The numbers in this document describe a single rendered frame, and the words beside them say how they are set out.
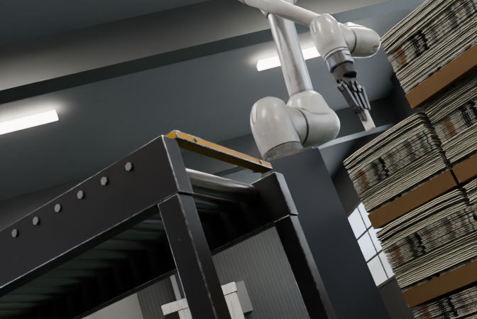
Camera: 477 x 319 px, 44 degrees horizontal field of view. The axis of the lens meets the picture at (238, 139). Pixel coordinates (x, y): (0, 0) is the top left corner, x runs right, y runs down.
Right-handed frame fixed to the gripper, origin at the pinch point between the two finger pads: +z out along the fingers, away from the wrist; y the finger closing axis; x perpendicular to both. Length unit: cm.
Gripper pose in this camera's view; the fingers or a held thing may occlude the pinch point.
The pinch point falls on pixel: (366, 120)
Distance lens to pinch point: 198.4
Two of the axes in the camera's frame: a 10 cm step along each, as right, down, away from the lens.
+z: 3.2, 8.7, -3.7
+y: 7.3, 0.2, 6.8
